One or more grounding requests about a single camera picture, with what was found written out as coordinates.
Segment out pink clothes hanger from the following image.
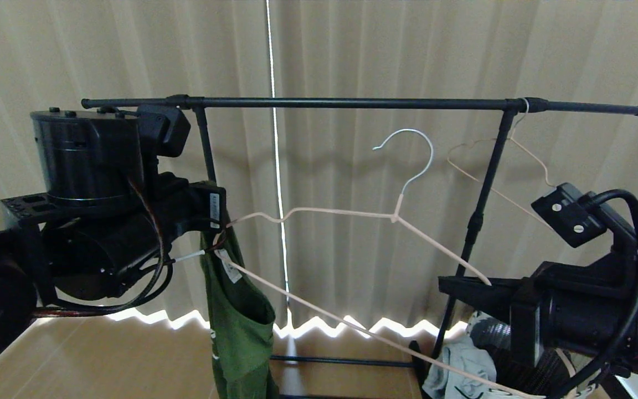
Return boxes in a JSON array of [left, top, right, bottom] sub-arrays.
[[446, 98, 561, 231], [215, 128, 548, 399]]

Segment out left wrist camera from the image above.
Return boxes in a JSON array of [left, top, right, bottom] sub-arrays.
[[135, 104, 192, 160]]

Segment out white laundry basket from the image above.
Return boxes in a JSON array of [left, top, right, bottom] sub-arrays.
[[465, 310, 631, 399]]

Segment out black clothes rack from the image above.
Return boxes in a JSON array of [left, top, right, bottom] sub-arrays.
[[81, 95, 638, 399]]

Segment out pale grey shorts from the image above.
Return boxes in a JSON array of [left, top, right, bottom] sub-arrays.
[[422, 335, 498, 399]]

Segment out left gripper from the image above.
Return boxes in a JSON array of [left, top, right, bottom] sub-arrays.
[[42, 173, 229, 303]]

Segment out green printed t-shirt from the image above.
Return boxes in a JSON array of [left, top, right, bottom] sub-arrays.
[[199, 180, 281, 399]]

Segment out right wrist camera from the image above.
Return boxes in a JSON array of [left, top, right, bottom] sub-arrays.
[[530, 182, 638, 284]]

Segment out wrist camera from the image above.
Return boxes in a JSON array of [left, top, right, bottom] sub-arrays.
[[530, 182, 638, 284], [135, 104, 192, 160]]

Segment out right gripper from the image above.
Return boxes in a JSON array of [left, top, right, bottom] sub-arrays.
[[510, 259, 638, 367]]

